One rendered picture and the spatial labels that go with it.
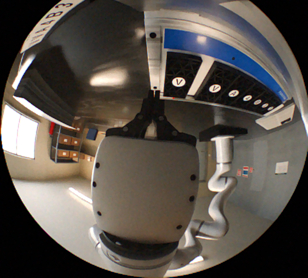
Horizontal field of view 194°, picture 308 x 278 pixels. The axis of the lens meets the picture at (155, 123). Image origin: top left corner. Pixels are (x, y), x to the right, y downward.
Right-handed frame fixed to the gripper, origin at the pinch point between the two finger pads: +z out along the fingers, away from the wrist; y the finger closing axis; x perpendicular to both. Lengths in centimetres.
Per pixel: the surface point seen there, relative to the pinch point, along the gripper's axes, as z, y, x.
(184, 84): 5.4, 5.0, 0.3
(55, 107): 5.6, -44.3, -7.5
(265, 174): -48, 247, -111
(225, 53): 5.1, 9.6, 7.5
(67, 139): 19, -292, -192
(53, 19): 2.7, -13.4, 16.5
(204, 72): 6.1, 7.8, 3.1
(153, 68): 6.0, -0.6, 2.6
